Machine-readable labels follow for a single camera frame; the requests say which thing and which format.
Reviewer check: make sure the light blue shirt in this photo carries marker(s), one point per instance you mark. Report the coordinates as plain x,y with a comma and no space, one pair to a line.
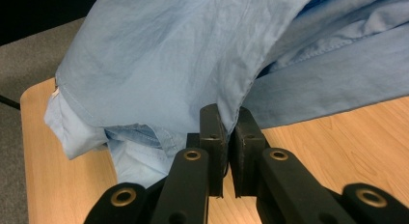
177,63

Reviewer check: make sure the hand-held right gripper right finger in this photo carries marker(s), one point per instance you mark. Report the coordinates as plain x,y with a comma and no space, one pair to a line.
246,153

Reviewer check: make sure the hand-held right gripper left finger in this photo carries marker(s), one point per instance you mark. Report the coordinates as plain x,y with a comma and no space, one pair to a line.
213,153

